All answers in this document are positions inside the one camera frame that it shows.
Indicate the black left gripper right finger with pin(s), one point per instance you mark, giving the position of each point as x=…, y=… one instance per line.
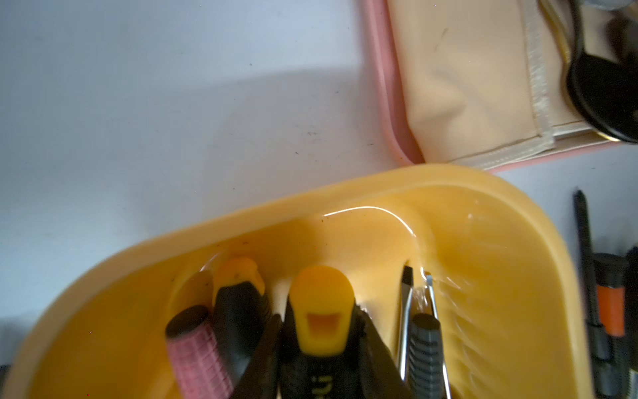
x=378, y=375

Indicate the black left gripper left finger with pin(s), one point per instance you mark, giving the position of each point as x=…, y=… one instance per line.
x=260, y=379

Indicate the thin black precision screwdriver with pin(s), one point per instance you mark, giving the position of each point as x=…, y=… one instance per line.
x=427, y=372

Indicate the pink handled screwdriver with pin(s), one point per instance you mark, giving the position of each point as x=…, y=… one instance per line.
x=193, y=352

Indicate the large black yellow-capped screwdriver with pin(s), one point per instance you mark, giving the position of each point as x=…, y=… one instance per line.
x=241, y=310

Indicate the black yellow deli screwdriver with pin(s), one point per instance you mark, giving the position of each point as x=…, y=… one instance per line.
x=319, y=344

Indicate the brown handled screwdriver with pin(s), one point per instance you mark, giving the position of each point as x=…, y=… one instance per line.
x=603, y=368

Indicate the slim orange black screwdriver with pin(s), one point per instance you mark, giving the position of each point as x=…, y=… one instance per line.
x=610, y=287

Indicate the small black yellow screwdriver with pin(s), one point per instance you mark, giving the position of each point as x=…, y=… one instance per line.
x=406, y=293

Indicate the yellow plastic storage box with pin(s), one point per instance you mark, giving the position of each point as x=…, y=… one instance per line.
x=507, y=292

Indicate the pink plastic tray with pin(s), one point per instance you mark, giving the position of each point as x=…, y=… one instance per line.
x=389, y=99

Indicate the beige cloth on tray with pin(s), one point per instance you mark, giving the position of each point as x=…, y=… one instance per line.
x=481, y=83

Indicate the black spoon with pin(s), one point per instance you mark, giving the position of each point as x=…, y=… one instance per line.
x=602, y=91

